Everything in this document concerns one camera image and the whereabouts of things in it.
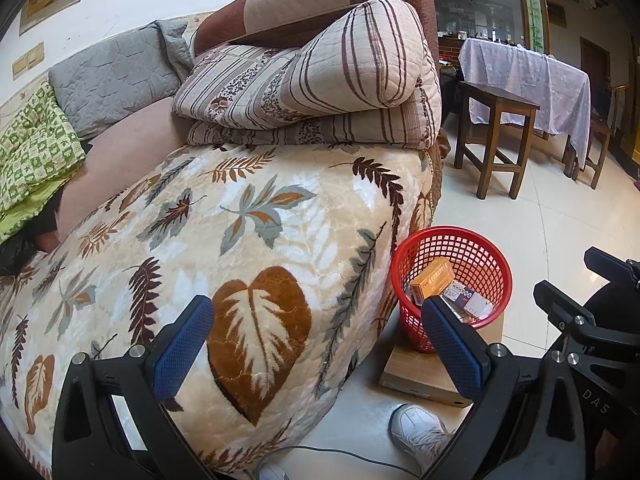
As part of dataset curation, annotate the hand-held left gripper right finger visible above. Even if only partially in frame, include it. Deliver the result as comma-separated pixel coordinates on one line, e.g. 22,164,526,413
421,294,587,480

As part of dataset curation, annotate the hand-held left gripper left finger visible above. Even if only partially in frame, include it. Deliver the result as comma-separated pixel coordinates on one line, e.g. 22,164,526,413
51,294,216,480

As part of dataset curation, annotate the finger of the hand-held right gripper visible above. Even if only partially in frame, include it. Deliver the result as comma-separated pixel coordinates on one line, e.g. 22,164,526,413
533,280,640,358
584,246,640,287

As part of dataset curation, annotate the blue and white carton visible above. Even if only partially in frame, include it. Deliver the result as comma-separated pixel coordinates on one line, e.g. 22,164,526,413
442,281,493,322

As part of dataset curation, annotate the orange carton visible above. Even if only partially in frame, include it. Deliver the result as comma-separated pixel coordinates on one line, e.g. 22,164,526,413
411,264,456,306

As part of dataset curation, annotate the red plastic mesh basket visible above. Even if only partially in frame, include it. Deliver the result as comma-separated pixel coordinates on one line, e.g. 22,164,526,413
390,226,513,354

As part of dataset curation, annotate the flat cardboard box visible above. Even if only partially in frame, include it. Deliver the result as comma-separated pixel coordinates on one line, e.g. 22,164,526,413
378,317,505,407

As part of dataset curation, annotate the white sneaker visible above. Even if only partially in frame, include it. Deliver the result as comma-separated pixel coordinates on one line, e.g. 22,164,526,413
257,460,291,480
389,404,458,471

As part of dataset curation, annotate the dark wooden stool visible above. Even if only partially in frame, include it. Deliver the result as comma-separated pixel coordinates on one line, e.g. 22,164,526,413
454,81,542,201
562,117,613,191

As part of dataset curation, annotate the leaf print beige blanket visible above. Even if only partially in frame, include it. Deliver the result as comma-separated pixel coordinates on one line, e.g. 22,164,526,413
0,142,436,480

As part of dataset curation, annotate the black jacket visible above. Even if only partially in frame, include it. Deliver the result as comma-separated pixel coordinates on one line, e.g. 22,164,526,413
0,212,61,277

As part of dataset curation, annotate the brown wooden door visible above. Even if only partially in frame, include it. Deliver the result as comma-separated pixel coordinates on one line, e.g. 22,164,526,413
580,36,612,86

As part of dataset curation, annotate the table with white cloth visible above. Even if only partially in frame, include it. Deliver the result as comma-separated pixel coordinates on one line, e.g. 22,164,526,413
457,37,592,171

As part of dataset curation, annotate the green checkered quilt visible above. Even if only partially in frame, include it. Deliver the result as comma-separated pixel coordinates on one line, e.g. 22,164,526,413
0,80,88,246

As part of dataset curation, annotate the floral striped folded quilt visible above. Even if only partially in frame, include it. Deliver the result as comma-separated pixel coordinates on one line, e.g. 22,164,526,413
172,42,443,152

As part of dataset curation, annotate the grey quilted pillow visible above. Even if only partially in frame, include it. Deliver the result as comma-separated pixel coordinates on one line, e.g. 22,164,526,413
48,20,193,141

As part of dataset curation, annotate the dark display cabinet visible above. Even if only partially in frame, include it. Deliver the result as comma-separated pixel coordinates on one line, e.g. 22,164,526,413
431,0,526,56

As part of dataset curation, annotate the wide striped quilted pillow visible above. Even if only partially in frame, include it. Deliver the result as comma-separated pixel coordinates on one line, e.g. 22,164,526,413
277,0,438,111

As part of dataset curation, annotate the thin dark cable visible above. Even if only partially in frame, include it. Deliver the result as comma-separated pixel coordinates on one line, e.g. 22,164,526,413
257,444,426,480

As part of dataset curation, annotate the green bamboo painted frame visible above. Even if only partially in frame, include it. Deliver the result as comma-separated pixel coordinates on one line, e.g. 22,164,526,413
515,0,551,53

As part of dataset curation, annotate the beige wall switch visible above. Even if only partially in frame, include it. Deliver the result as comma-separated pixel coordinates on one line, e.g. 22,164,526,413
11,44,46,80

